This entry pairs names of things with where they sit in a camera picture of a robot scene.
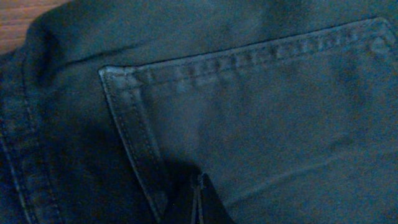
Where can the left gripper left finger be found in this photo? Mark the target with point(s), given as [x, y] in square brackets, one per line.
[194, 211]

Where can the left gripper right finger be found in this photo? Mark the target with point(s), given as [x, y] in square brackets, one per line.
[210, 207]

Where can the black pants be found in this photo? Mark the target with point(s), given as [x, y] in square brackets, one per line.
[112, 109]

